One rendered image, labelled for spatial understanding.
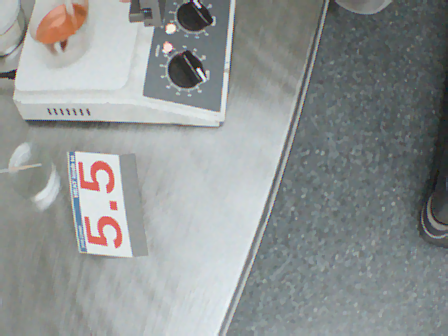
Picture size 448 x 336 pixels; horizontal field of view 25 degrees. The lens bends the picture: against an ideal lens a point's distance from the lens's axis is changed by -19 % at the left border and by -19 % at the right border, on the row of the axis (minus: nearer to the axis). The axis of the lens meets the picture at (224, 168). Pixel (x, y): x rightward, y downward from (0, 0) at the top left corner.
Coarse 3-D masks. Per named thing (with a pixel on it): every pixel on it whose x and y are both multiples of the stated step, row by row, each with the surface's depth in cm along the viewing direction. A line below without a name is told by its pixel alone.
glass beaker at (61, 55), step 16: (48, 0) 89; (80, 0) 91; (32, 16) 88; (32, 32) 89; (80, 32) 87; (48, 48) 88; (64, 48) 89; (80, 48) 91; (48, 64) 93; (64, 64) 92
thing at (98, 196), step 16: (80, 160) 98; (96, 160) 99; (112, 160) 100; (80, 176) 97; (96, 176) 98; (112, 176) 100; (80, 192) 97; (96, 192) 98; (112, 192) 99; (96, 208) 97; (112, 208) 99; (96, 224) 97; (112, 224) 98; (96, 240) 96; (112, 240) 97
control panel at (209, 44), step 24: (168, 0) 98; (216, 0) 101; (168, 24) 98; (216, 24) 100; (192, 48) 99; (216, 48) 100; (216, 72) 99; (144, 96) 96; (168, 96) 97; (192, 96) 98; (216, 96) 99
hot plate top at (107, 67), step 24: (96, 0) 96; (96, 24) 95; (120, 24) 95; (24, 48) 95; (96, 48) 95; (120, 48) 94; (24, 72) 94; (48, 72) 94; (72, 72) 94; (96, 72) 94; (120, 72) 94
